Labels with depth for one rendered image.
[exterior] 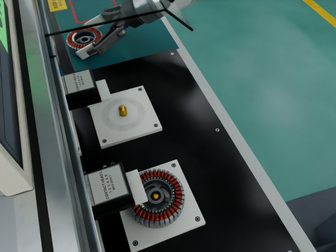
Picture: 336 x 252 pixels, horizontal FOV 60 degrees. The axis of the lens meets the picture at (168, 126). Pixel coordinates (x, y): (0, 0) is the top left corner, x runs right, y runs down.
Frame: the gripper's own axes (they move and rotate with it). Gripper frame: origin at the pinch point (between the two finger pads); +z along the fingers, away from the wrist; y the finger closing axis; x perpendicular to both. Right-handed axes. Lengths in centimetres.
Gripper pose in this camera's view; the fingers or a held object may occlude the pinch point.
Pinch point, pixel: (85, 40)
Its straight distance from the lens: 97.8
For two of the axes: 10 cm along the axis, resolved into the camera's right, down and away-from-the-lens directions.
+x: -5.0, -5.2, -6.9
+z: -8.7, 3.0, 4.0
